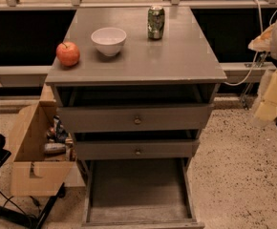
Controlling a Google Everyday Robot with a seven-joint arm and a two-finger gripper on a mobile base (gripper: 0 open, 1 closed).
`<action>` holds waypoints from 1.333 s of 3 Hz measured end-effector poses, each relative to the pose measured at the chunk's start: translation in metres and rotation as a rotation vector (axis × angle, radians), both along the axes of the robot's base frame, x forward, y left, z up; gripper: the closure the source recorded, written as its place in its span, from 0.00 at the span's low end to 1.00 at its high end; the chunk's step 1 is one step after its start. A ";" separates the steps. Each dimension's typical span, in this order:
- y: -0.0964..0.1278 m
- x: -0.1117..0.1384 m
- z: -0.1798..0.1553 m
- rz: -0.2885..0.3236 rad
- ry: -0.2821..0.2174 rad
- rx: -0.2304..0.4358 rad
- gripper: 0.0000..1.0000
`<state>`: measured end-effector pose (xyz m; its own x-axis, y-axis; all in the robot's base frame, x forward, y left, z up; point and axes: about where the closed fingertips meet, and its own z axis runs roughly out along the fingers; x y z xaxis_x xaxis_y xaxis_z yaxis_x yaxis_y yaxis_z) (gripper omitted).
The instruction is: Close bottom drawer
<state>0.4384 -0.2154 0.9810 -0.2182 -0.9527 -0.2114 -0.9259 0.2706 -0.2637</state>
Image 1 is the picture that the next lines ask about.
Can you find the dark snack bag in box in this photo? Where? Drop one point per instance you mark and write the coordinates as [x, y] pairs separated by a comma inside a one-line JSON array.
[[57, 132]]

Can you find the white ceramic bowl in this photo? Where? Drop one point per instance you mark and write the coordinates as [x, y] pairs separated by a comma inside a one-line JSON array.
[[109, 41]]

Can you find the silver can in box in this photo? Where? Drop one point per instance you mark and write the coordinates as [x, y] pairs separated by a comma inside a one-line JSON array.
[[54, 148]]

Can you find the grey bottom drawer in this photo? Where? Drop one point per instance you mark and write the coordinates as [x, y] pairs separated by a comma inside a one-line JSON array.
[[139, 194]]

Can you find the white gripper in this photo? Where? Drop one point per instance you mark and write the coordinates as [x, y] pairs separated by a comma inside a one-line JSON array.
[[266, 109]]

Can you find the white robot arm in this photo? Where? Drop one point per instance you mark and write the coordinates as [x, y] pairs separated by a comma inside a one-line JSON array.
[[273, 48]]

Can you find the red apple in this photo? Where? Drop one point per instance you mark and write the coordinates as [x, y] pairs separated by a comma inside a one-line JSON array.
[[68, 53]]

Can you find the green soda can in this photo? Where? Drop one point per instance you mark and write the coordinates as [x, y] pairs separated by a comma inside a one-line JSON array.
[[155, 22]]

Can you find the grey drawer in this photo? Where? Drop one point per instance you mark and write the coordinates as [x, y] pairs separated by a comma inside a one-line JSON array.
[[135, 149], [139, 194], [134, 118]]

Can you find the open cardboard box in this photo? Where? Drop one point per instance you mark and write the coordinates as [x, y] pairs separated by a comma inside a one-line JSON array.
[[32, 173]]

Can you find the grey wooden drawer cabinet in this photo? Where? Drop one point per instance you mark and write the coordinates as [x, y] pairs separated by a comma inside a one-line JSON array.
[[179, 69]]

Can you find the grey middle drawer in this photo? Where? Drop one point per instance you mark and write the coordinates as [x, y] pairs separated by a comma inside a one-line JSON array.
[[135, 149]]

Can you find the grey top drawer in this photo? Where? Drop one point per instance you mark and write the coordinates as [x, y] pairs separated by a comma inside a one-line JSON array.
[[134, 118]]

